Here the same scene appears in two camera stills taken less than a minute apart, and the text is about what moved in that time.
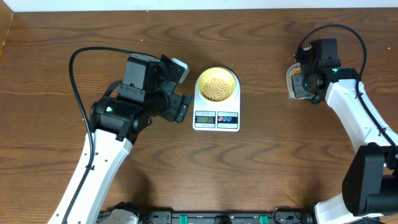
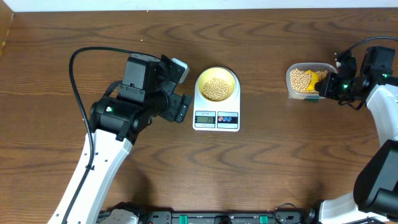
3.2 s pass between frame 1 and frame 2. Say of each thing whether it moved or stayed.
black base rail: stayed
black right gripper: moved
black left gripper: stayed
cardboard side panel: stayed
